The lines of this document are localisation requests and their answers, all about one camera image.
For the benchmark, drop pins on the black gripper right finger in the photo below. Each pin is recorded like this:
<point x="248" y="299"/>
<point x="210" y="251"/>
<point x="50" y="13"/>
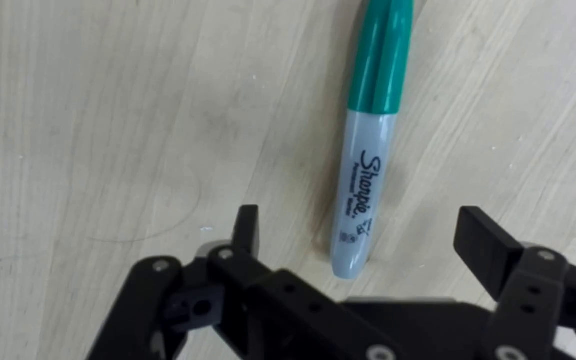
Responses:
<point x="535" y="293"/>

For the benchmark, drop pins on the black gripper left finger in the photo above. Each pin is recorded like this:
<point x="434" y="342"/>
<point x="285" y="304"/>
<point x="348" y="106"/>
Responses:
<point x="234" y="301"/>

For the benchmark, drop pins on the green capped grey marker pen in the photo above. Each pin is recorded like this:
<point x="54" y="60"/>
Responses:
<point x="364" y="180"/>

